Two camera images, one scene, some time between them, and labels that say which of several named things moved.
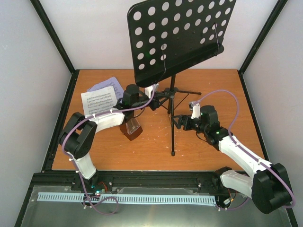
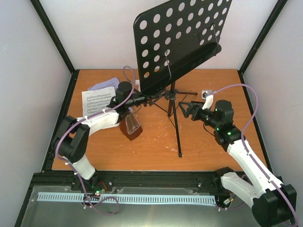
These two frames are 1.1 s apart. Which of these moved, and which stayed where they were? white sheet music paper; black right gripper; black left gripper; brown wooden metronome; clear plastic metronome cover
Moved: black right gripper; black left gripper
Stayed: brown wooden metronome; white sheet music paper; clear plastic metronome cover
